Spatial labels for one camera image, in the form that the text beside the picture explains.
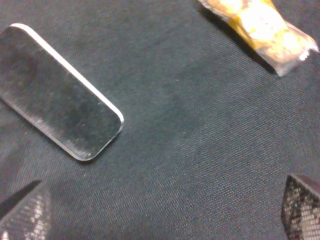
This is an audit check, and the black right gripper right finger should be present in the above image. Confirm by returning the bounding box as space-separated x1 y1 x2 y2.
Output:
281 174 320 240

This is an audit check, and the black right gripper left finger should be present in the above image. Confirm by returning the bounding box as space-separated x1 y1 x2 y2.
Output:
0 180 52 240

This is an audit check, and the black white board eraser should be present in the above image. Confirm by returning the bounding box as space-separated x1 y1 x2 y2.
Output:
0 23 124 162

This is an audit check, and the gold wrapped chocolate pack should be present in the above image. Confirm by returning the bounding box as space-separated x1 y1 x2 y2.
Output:
201 0 319 77

